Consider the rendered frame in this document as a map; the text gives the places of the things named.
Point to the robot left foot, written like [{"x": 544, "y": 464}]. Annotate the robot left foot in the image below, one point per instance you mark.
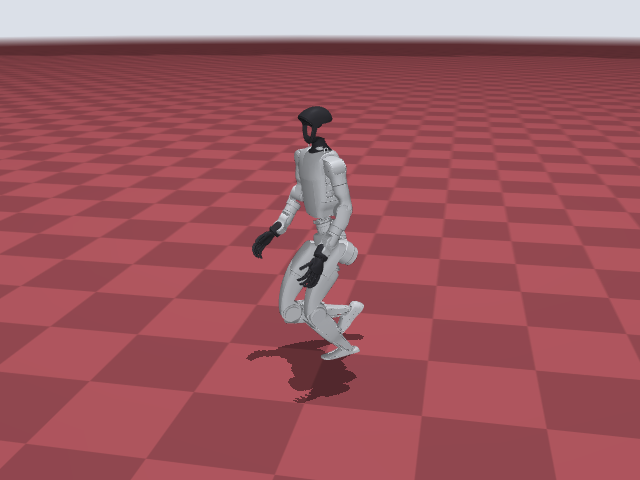
[{"x": 337, "y": 353}]

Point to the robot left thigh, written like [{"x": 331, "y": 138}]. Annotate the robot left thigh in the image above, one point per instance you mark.
[{"x": 345, "y": 253}]

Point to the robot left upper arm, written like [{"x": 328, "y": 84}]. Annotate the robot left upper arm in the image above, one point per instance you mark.
[{"x": 335, "y": 169}]

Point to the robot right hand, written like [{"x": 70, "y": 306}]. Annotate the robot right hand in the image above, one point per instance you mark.
[{"x": 264, "y": 239}]

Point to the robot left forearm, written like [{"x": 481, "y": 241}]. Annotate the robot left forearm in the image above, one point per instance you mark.
[{"x": 337, "y": 226}]

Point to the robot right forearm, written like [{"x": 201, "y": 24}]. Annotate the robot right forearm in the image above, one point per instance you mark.
[{"x": 287, "y": 214}]

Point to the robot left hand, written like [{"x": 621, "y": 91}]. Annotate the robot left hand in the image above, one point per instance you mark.
[{"x": 315, "y": 268}]

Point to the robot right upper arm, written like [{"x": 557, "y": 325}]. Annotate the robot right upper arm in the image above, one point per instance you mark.
[{"x": 296, "y": 191}]

